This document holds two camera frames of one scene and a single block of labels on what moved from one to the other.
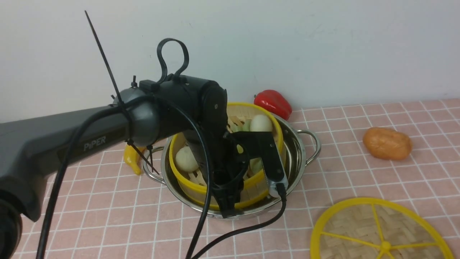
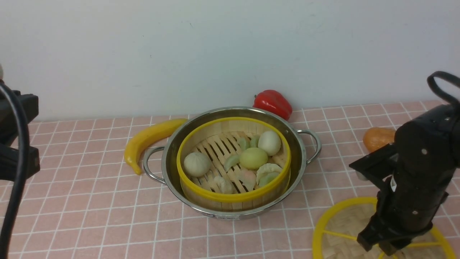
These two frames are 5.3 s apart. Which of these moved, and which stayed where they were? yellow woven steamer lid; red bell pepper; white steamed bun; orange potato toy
Moved: white steamed bun
Stayed: orange potato toy; yellow woven steamer lid; red bell pepper
